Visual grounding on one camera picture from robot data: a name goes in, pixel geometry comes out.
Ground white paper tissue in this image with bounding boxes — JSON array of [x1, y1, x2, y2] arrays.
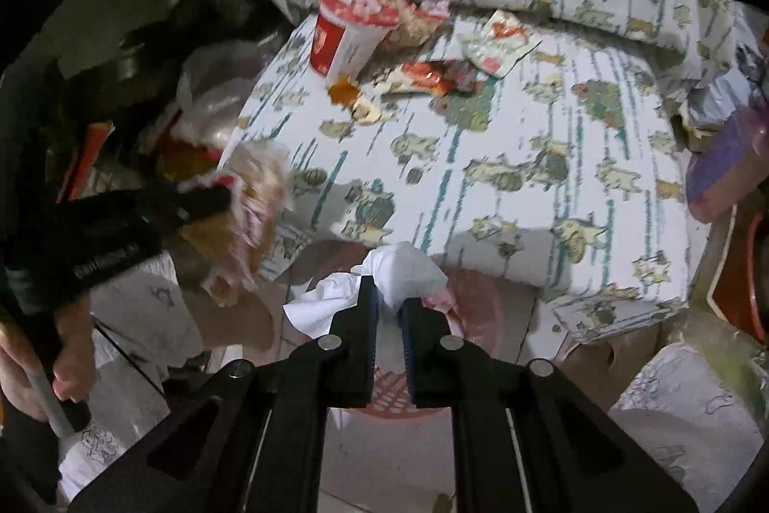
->
[[282, 242, 450, 337]]

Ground person's left hand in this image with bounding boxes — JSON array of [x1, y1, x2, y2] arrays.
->
[[0, 305, 98, 424]]

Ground person's right leg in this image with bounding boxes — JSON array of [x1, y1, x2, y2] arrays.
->
[[607, 341, 764, 513]]

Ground person's leg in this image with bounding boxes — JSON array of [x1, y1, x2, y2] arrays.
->
[[57, 249, 205, 496], [607, 341, 764, 513]]

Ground orange scrap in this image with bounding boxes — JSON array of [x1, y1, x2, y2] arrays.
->
[[327, 75, 361, 105]]

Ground white red sachet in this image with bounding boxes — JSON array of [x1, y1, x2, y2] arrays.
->
[[459, 10, 542, 78]]

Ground red foil wrapper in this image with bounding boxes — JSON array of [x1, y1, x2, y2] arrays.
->
[[384, 58, 482, 96]]

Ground snack wrapper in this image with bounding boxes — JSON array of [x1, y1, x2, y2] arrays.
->
[[180, 140, 295, 306]]

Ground orange packet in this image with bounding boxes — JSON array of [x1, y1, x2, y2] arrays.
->
[[57, 122, 115, 201]]

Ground red white noodle cup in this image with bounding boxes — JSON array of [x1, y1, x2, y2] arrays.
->
[[309, 0, 402, 80]]

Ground red basin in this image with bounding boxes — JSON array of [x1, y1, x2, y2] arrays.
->
[[712, 215, 769, 327]]

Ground yellow scrap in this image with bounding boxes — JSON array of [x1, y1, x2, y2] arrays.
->
[[351, 95, 385, 125]]

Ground clear plastic wrapper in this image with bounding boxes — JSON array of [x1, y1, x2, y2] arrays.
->
[[384, 0, 451, 48]]

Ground grey printed plastic bag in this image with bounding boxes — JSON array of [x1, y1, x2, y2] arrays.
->
[[685, 8, 769, 129]]

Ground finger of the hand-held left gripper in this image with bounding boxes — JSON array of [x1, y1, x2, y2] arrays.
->
[[174, 184, 235, 226]]

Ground person's left leg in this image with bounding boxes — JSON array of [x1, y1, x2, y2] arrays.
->
[[57, 249, 205, 496]]

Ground pink plastic basket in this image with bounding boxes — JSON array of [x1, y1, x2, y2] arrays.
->
[[327, 263, 506, 418]]

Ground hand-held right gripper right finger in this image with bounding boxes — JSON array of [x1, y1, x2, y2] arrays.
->
[[399, 297, 701, 513]]

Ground purple container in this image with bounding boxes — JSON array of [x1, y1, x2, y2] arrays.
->
[[685, 104, 769, 222]]

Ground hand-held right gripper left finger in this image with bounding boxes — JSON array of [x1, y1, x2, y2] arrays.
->
[[66, 275, 381, 513]]

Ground cardboard box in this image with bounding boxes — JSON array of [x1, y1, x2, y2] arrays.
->
[[558, 321, 668, 412]]

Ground clear plastic bag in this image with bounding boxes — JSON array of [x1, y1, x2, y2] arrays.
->
[[174, 41, 265, 141]]

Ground printed cat blanket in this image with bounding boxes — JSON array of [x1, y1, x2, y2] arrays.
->
[[219, 11, 710, 346]]

